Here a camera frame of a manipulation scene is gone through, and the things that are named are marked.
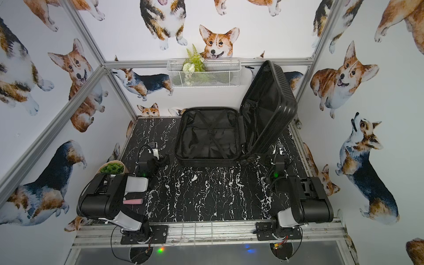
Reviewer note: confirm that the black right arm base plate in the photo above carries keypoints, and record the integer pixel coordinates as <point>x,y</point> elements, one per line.
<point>266,231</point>

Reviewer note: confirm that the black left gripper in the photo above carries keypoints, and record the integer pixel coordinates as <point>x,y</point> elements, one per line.
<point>158,159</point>

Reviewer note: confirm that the white wire mesh basket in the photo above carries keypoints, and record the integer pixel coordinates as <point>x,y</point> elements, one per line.
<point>219,73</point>

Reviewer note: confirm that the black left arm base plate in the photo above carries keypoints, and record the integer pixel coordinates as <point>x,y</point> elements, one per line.
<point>156,234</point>

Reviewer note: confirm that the aluminium front rail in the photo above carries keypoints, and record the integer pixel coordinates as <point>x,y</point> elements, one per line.
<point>208,233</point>

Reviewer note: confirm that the potted green succulent plant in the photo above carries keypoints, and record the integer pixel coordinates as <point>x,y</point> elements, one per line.
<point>113,167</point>

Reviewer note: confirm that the green fern with white flower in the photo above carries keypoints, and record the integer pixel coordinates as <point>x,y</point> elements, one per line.
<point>193,67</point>

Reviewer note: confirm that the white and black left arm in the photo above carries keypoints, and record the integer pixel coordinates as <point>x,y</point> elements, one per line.
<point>104,199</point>

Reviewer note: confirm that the black hard-shell suitcase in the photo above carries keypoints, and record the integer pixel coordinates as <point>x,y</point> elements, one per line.
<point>224,137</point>

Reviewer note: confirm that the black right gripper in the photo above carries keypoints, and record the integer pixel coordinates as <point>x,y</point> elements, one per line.
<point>287,163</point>

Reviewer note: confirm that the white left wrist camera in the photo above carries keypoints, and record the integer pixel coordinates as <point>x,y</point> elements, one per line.
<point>153,149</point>

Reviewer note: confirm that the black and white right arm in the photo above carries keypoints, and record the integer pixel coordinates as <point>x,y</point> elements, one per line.
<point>308,202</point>

